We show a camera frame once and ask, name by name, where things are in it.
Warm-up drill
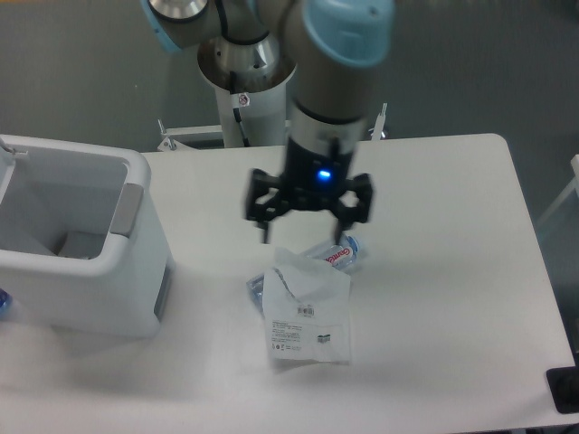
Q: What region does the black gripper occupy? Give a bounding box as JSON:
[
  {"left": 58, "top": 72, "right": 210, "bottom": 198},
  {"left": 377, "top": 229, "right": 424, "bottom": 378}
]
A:
[{"left": 244, "top": 137, "right": 374, "bottom": 244}]

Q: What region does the white push-button trash can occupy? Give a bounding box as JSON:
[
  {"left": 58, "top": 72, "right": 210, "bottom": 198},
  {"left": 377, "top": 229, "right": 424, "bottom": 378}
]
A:
[{"left": 1, "top": 135, "right": 174, "bottom": 337}]

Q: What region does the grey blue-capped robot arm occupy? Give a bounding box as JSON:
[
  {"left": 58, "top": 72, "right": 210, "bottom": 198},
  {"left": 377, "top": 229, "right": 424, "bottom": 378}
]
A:
[{"left": 141, "top": 1, "right": 395, "bottom": 236}]

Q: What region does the clear plastic water bottle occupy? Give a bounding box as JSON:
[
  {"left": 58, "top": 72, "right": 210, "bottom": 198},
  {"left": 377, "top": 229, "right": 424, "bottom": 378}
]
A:
[{"left": 246, "top": 234, "right": 367, "bottom": 315}]

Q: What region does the white plastic mailer bag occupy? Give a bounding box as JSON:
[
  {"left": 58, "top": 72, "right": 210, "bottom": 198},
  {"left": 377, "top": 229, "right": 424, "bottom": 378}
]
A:
[{"left": 262, "top": 248, "right": 351, "bottom": 363}]

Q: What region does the black clamp at table edge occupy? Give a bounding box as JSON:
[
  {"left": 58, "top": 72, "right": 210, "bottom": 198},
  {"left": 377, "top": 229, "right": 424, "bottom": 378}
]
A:
[{"left": 546, "top": 366, "right": 578, "bottom": 414}]

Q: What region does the blue bottle at left edge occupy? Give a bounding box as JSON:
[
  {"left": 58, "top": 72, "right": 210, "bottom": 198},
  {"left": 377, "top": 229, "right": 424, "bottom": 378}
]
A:
[{"left": 0, "top": 289, "right": 13, "bottom": 318}]

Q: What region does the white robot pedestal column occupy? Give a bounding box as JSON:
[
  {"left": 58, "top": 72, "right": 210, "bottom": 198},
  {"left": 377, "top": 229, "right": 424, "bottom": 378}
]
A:
[{"left": 214, "top": 84, "right": 286, "bottom": 148}]

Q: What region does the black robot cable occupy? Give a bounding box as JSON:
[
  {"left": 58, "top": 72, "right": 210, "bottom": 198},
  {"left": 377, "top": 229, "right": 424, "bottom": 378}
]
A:
[{"left": 228, "top": 70, "right": 252, "bottom": 148}]

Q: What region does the white pedestal base frame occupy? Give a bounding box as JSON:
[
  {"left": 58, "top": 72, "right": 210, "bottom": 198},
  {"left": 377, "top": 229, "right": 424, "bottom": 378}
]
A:
[{"left": 157, "top": 102, "right": 390, "bottom": 152}]

